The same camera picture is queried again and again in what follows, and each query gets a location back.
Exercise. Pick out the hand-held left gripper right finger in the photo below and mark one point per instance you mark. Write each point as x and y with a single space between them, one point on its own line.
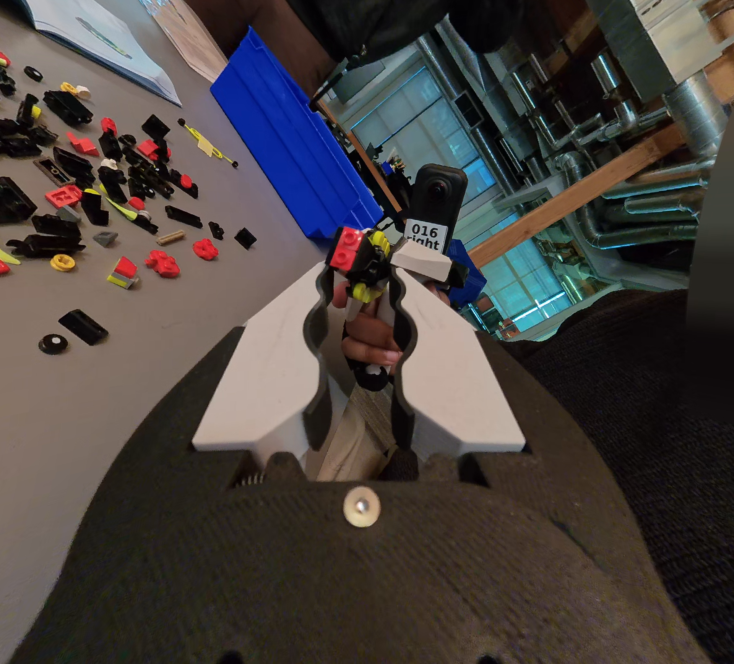
459 389

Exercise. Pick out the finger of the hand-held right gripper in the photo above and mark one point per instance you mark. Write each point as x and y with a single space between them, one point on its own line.
354 308
427 263

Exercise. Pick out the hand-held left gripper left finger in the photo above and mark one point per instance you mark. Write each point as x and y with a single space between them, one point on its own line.
269 383

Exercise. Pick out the yellow black red lego model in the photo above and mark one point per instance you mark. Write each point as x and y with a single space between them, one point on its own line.
350 248

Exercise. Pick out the black square lego plate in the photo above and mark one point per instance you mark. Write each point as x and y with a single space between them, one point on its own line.
245 238

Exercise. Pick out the red round lego part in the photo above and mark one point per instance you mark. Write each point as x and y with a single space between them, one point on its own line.
205 249

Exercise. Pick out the small black lego plate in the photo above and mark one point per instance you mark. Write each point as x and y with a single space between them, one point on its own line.
216 230

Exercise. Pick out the red lego hinge plate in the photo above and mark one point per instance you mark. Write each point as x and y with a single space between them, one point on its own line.
162 264

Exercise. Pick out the tan lego axle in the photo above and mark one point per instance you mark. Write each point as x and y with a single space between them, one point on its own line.
171 237

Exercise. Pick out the red yellow lego wedge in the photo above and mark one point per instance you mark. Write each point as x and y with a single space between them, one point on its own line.
123 273

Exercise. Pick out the long black lego plate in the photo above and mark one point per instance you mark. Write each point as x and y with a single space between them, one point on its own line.
183 216

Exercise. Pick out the black lego slope brick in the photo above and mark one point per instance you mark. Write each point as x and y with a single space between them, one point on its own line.
83 326

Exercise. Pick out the black round lego tile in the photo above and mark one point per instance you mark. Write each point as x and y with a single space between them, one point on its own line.
53 343

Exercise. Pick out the pile of loose lego pieces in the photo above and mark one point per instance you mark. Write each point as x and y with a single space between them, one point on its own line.
69 105

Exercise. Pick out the lego instruction booklet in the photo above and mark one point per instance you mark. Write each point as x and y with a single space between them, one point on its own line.
69 5

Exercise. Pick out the person's right hand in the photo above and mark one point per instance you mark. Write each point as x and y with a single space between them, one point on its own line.
367 346

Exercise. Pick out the blue jacket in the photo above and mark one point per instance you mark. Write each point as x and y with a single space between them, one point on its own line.
477 288

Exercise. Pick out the person's beige trouser leg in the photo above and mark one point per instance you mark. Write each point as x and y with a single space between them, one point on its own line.
350 446

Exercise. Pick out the wooden beam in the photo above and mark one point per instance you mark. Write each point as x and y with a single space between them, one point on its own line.
573 194

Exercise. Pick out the blue plastic bin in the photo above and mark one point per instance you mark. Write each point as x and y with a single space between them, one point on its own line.
275 119

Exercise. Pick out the metal ventilation ducts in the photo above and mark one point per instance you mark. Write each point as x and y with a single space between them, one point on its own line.
688 96

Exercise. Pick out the glossy printed sheet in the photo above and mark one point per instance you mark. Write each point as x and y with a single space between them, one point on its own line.
172 28

